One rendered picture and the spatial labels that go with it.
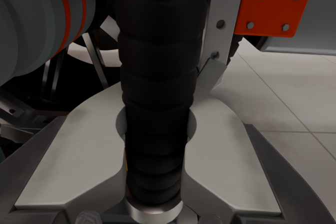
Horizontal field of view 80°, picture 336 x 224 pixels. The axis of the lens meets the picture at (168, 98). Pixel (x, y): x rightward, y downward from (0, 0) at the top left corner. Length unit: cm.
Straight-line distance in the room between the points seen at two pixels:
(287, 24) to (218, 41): 10
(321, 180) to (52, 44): 136
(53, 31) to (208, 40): 20
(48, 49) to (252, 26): 25
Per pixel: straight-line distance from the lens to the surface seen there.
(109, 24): 42
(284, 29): 34
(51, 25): 23
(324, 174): 145
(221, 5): 30
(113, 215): 76
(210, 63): 32
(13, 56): 20
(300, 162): 144
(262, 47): 51
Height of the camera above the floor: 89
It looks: 32 degrees down
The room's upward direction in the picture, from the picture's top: 4 degrees clockwise
